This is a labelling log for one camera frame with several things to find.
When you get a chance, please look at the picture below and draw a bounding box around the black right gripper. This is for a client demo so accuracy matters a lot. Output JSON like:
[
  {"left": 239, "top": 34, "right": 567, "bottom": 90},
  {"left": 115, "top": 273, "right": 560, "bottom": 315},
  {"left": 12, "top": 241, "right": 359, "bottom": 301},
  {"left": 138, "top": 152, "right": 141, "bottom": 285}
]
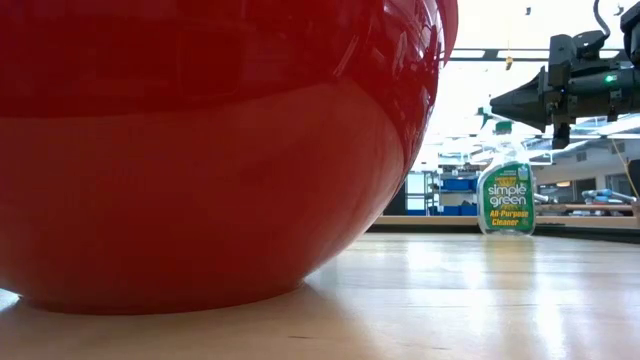
[{"left": 489, "top": 64, "right": 625, "bottom": 150}]

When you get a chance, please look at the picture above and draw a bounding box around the green label spray bottle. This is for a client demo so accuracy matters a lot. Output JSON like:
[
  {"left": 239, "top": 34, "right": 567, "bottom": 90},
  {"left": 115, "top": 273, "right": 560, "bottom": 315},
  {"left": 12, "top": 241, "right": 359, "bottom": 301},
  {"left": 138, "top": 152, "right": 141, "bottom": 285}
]
[{"left": 476, "top": 119, "right": 537, "bottom": 236}]

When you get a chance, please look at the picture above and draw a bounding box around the blue storage bin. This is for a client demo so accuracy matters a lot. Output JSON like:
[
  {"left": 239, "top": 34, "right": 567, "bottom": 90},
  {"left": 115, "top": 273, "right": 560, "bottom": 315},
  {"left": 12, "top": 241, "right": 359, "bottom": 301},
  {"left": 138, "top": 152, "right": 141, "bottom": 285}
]
[
  {"left": 439, "top": 204, "right": 478, "bottom": 217},
  {"left": 442, "top": 178, "right": 479, "bottom": 193}
]

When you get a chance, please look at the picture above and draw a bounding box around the red plastic bowl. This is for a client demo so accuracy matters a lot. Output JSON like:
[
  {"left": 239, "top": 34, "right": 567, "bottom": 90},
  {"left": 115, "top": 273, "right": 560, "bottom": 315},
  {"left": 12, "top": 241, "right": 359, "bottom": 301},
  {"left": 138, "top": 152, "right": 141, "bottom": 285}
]
[{"left": 0, "top": 0, "right": 459, "bottom": 315}]

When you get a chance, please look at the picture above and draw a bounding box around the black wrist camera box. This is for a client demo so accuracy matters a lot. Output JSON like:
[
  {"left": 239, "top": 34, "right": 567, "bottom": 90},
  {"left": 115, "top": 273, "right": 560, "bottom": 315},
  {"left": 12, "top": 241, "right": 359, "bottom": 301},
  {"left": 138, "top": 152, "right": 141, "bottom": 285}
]
[{"left": 548, "top": 29, "right": 609, "bottom": 71}]

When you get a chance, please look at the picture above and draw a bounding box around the black camera cable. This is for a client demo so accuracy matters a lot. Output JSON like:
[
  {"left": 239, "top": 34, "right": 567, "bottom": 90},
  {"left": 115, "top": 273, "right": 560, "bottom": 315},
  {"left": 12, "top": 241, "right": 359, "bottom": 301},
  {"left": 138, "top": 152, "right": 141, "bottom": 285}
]
[{"left": 593, "top": 0, "right": 612, "bottom": 39}]

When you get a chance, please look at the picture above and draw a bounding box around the yellow cable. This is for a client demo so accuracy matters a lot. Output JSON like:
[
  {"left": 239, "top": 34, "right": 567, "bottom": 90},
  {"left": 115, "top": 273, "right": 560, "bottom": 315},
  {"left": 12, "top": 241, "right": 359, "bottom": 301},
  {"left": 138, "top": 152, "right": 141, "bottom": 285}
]
[{"left": 612, "top": 139, "right": 640, "bottom": 200}]

